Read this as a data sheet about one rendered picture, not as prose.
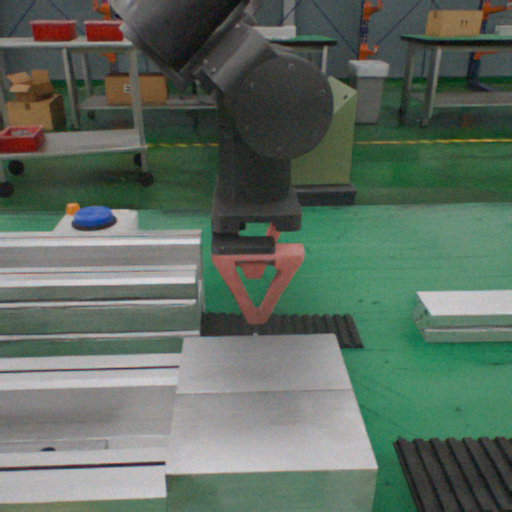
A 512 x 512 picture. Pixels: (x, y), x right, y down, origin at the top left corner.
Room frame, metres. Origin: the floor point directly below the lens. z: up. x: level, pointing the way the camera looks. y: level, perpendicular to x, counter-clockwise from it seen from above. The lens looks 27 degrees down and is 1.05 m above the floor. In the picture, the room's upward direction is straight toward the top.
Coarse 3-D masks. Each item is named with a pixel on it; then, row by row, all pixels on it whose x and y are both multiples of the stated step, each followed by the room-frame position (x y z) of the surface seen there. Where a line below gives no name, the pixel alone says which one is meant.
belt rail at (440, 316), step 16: (432, 304) 0.40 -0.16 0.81; (448, 304) 0.40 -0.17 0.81; (464, 304) 0.40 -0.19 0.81; (480, 304) 0.40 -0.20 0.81; (496, 304) 0.40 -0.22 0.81; (416, 320) 0.41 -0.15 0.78; (432, 320) 0.38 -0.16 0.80; (448, 320) 0.38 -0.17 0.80; (464, 320) 0.38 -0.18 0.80; (480, 320) 0.38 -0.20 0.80; (496, 320) 0.38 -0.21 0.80; (432, 336) 0.38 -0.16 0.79; (448, 336) 0.38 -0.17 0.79; (464, 336) 0.38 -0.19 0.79; (480, 336) 0.38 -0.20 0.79; (496, 336) 0.38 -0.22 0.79
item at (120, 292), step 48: (0, 240) 0.41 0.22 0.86; (48, 240) 0.41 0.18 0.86; (96, 240) 0.41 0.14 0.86; (144, 240) 0.42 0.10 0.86; (192, 240) 0.42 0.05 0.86; (0, 288) 0.34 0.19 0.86; (48, 288) 0.34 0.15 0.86; (96, 288) 0.34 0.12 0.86; (144, 288) 0.34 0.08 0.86; (192, 288) 0.34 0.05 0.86; (0, 336) 0.35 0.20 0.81; (48, 336) 0.35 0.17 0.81; (96, 336) 0.35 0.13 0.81; (144, 336) 0.35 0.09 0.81; (192, 336) 0.34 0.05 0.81
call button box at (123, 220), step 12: (72, 216) 0.54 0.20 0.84; (120, 216) 0.54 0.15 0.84; (132, 216) 0.54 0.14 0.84; (60, 228) 0.50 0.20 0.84; (72, 228) 0.50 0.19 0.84; (84, 228) 0.50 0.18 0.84; (96, 228) 0.50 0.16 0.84; (108, 228) 0.50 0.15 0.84; (120, 228) 0.50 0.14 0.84; (132, 228) 0.52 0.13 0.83
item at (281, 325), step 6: (270, 318) 0.41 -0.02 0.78; (276, 318) 0.41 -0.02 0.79; (282, 318) 0.41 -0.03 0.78; (288, 318) 0.41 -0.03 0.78; (276, 324) 0.40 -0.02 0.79; (282, 324) 0.40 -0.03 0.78; (288, 324) 0.40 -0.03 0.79; (276, 330) 0.39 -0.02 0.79; (282, 330) 0.39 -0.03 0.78; (288, 330) 0.39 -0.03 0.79
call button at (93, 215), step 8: (88, 208) 0.53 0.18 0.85; (96, 208) 0.53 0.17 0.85; (104, 208) 0.53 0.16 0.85; (80, 216) 0.50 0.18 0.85; (88, 216) 0.50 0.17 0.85; (96, 216) 0.50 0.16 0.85; (104, 216) 0.51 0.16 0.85; (112, 216) 0.52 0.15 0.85; (80, 224) 0.50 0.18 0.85; (88, 224) 0.50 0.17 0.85; (96, 224) 0.50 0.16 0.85
